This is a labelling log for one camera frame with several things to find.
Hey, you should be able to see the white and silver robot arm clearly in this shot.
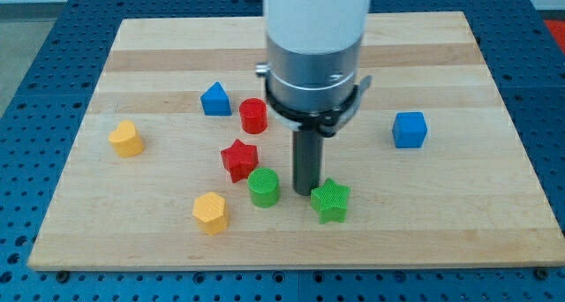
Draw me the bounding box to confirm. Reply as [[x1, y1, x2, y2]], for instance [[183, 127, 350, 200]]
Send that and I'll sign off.
[[256, 0, 371, 138]]

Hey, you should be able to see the yellow hexagon block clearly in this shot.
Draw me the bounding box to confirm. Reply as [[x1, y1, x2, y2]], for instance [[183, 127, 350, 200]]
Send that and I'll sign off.
[[192, 192, 230, 236]]

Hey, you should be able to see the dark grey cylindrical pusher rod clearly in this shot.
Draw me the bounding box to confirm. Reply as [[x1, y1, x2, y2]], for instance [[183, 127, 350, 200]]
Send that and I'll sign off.
[[292, 130, 323, 196]]

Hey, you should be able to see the red cylinder block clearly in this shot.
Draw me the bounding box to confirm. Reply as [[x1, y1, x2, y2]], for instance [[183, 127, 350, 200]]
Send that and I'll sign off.
[[239, 98, 267, 134]]

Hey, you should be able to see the green cylinder block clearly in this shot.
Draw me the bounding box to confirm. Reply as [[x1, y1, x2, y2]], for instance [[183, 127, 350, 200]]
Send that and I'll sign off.
[[247, 167, 280, 208]]

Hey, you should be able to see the red star block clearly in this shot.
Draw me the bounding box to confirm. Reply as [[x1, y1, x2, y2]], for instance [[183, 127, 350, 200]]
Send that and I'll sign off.
[[221, 139, 259, 183]]

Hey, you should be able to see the green star block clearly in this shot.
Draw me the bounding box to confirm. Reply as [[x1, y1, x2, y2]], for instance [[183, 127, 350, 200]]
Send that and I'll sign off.
[[311, 177, 350, 224]]

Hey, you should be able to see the blue triangle block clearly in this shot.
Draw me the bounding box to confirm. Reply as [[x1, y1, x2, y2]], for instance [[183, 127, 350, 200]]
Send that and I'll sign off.
[[200, 82, 232, 116]]

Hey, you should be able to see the light wooden board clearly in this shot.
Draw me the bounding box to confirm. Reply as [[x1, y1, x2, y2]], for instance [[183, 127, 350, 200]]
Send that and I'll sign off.
[[28, 11, 564, 271]]

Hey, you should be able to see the blue cube block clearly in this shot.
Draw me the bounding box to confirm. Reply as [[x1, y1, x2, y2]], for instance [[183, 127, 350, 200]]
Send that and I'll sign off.
[[392, 111, 427, 148]]

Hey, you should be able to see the yellow heart block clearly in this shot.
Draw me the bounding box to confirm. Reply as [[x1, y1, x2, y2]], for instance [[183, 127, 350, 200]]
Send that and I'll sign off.
[[108, 120, 145, 158]]

